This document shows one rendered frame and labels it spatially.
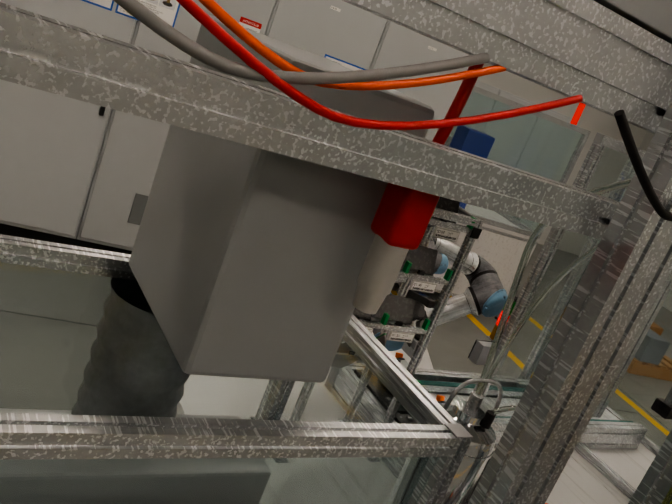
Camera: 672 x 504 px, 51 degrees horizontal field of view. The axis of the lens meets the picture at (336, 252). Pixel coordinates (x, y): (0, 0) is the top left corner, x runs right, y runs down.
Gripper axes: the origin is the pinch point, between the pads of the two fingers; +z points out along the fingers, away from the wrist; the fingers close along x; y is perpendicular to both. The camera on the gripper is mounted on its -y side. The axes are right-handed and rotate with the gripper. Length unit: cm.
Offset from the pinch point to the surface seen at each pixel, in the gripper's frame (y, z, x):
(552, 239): -44, -27, -20
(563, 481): -7, 45, -58
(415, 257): -34.6, -15.9, 28.8
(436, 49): 148, -252, -162
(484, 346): -15.6, 2.4, -15.2
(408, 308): -25.0, -3.9, 24.1
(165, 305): -93, 21, 122
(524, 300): -30.3, -10.3, -19.6
